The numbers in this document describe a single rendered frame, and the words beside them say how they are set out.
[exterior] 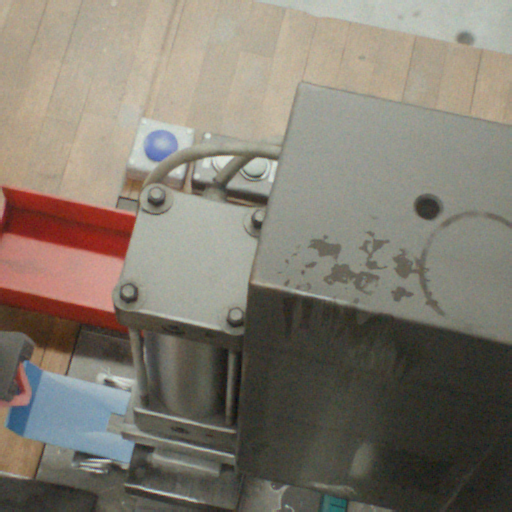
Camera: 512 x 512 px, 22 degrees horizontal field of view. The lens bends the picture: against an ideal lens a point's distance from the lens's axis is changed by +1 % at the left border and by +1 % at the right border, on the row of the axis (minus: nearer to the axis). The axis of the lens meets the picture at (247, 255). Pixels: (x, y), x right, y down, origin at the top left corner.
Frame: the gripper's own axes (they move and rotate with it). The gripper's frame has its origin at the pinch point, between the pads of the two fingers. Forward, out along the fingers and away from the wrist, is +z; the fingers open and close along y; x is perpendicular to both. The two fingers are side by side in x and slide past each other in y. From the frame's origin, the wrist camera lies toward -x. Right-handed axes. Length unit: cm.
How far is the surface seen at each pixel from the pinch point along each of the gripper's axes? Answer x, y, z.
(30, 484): -6.7, -2.4, 9.2
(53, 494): -7.1, -0.1, 10.3
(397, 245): -3, 55, -45
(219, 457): -5.2, 26.1, -5.3
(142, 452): -5.7, 18.5, -5.4
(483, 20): 122, -3, 113
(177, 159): 6, 35, -38
